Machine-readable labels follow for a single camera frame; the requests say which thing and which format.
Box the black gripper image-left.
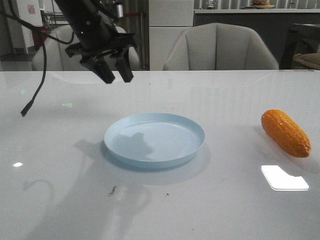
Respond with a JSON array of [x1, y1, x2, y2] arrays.
[[64, 9, 136, 84]]

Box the red barrier belt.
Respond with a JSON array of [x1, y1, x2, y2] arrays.
[[124, 12, 146, 18]]

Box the left grey upholstered chair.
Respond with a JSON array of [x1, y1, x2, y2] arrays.
[[31, 25, 140, 71]]

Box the dark grey counter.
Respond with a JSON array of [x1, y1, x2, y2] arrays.
[[193, 8, 320, 66]]

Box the light blue round plate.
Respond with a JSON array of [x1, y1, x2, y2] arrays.
[[104, 112, 205, 170]]

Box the red trash bin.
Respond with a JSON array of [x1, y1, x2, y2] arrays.
[[32, 26, 47, 51]]

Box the white cabinet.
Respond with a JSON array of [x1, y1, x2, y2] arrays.
[[148, 0, 194, 71]]

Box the grey upholstered chair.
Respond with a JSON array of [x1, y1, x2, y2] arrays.
[[163, 23, 279, 71], [31, 25, 140, 71]]

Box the fruit bowl on counter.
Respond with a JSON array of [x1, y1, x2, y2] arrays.
[[251, 0, 275, 9]]

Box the orange toy corn cob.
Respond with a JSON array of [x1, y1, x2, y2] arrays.
[[261, 109, 312, 158]]

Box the black dangling cable image-left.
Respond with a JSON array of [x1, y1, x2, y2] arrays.
[[0, 0, 76, 117]]

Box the right grey upholstered chair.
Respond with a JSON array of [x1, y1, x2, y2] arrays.
[[163, 23, 279, 71]]

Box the beige cushion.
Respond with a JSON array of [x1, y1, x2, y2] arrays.
[[293, 52, 320, 70]]

